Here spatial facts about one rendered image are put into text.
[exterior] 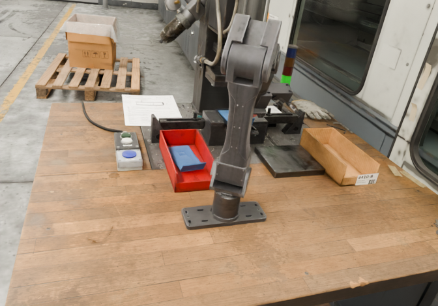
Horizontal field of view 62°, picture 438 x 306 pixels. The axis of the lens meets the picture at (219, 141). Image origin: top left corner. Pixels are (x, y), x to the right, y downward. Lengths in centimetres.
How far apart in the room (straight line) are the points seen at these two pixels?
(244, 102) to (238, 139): 9
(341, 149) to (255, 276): 66
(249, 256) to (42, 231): 44
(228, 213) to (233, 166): 12
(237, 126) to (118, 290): 38
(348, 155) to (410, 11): 57
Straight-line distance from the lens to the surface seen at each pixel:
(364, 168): 122
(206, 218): 87
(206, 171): 104
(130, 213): 89
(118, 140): 113
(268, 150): 118
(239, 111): 73
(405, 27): 153
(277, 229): 89
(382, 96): 158
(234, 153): 78
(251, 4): 110
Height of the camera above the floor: 145
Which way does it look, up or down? 27 degrees down
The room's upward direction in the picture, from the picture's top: 8 degrees clockwise
